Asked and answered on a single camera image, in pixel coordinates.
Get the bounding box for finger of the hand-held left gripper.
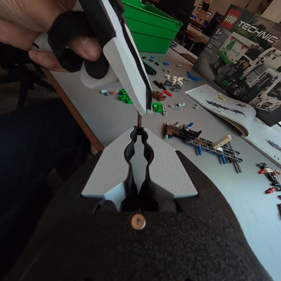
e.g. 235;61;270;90
103;0;147;115
120;0;153;115

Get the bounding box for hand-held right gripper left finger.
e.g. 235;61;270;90
82;127;135;211

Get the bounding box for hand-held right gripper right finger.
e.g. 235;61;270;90
142;128;198;199

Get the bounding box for partly built lego chassis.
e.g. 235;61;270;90
163;121;243;174

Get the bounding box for scattered loose lego pieces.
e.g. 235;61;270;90
101;55;204;117

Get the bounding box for lego instruction booklet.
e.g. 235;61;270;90
185;84;281;168

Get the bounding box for red and black lego parts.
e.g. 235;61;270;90
256;162;281;218

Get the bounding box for lego truck set box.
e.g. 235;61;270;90
193;3;281;127

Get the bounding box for person's left hand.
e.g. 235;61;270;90
0;0;103;73

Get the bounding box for stacked green plastic bins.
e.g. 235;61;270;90
122;0;183;54

